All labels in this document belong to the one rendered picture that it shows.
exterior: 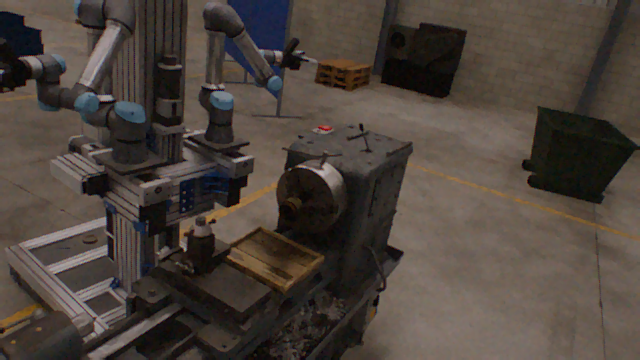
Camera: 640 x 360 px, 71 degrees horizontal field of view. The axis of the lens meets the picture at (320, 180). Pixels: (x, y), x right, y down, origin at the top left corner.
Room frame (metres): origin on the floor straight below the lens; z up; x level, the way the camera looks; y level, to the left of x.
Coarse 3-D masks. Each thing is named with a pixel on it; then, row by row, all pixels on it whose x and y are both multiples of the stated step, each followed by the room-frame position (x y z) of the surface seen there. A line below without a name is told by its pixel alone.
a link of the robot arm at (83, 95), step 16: (112, 0) 1.73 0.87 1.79; (112, 16) 1.69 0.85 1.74; (128, 16) 1.71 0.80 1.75; (112, 32) 1.66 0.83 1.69; (128, 32) 1.70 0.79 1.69; (96, 48) 1.61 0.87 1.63; (112, 48) 1.63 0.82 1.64; (96, 64) 1.57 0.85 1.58; (112, 64) 1.63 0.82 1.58; (80, 80) 1.52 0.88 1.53; (96, 80) 1.54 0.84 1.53; (64, 96) 1.48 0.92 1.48; (80, 96) 1.47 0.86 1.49; (96, 96) 1.51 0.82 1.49; (80, 112) 1.48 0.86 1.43
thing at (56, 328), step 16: (32, 320) 0.81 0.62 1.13; (48, 320) 0.81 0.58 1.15; (64, 320) 0.82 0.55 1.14; (80, 320) 0.86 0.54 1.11; (16, 336) 0.75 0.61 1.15; (32, 336) 0.75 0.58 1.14; (48, 336) 0.77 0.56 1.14; (64, 336) 0.79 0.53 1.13; (80, 336) 0.81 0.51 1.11; (0, 352) 0.71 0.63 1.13; (16, 352) 0.71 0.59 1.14; (32, 352) 0.73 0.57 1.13; (48, 352) 0.74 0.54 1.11; (64, 352) 0.77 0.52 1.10; (80, 352) 0.80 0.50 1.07
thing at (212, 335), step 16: (144, 288) 1.26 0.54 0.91; (160, 288) 1.27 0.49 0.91; (176, 288) 1.27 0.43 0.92; (144, 304) 1.19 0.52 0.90; (160, 304) 1.22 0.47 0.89; (192, 304) 1.23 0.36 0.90; (208, 304) 1.21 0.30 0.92; (272, 304) 1.27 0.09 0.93; (208, 320) 1.19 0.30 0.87; (224, 320) 1.16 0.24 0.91; (256, 320) 1.17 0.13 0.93; (272, 320) 1.25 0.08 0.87; (208, 336) 1.09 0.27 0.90; (224, 336) 1.10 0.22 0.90; (240, 336) 1.12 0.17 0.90; (208, 352) 1.06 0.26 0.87; (224, 352) 1.04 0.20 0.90
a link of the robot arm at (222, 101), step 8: (208, 96) 2.21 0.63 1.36; (216, 96) 2.14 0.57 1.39; (224, 96) 2.16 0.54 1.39; (232, 96) 2.19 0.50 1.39; (208, 104) 2.17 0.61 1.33; (216, 104) 2.12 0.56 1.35; (224, 104) 2.12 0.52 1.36; (232, 104) 2.16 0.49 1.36; (216, 112) 2.12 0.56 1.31; (224, 112) 2.12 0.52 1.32; (232, 112) 2.16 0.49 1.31; (216, 120) 2.12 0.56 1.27; (224, 120) 2.13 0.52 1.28; (232, 120) 2.18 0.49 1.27
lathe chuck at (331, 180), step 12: (300, 168) 1.82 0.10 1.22; (312, 168) 1.80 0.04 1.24; (324, 168) 1.84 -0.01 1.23; (300, 180) 1.81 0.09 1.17; (312, 180) 1.79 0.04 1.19; (324, 180) 1.76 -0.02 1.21; (336, 180) 1.81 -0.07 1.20; (276, 192) 1.87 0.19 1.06; (288, 192) 1.84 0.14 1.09; (312, 192) 1.78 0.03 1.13; (324, 192) 1.76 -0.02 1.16; (336, 192) 1.76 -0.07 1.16; (336, 204) 1.74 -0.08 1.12; (300, 216) 1.80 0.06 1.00; (312, 216) 1.77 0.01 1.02; (336, 216) 1.75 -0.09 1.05; (300, 228) 1.80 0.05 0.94; (312, 228) 1.77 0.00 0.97; (324, 228) 1.74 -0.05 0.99
